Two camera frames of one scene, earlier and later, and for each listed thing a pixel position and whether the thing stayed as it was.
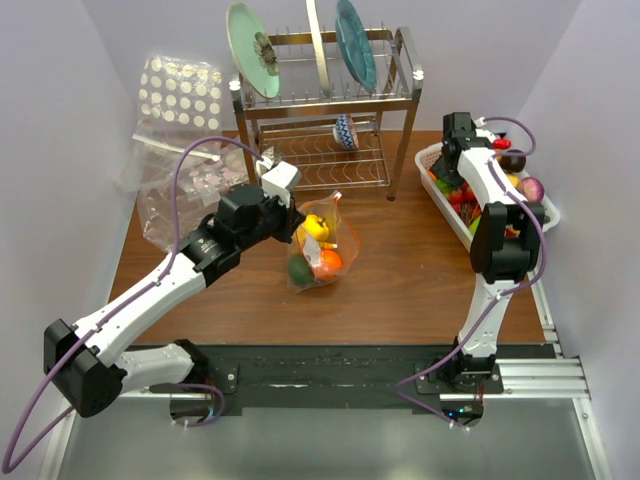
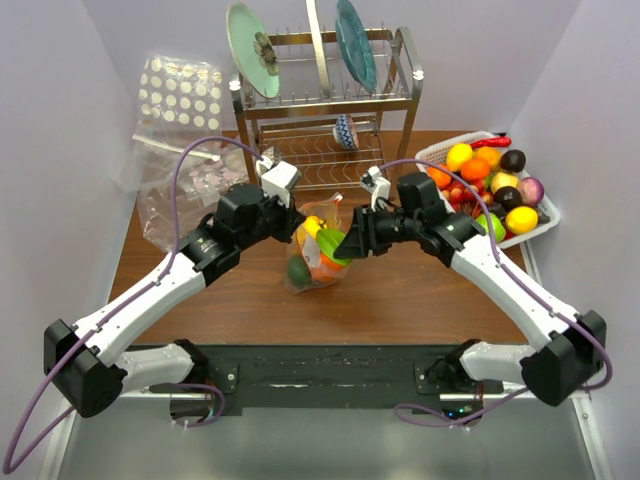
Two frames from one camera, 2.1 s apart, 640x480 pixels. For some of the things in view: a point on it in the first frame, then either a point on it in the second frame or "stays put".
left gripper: [291, 218] stays put
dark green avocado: [299, 271] stays put
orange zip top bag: [323, 246] stays put
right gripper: [440, 171] -> [363, 239]
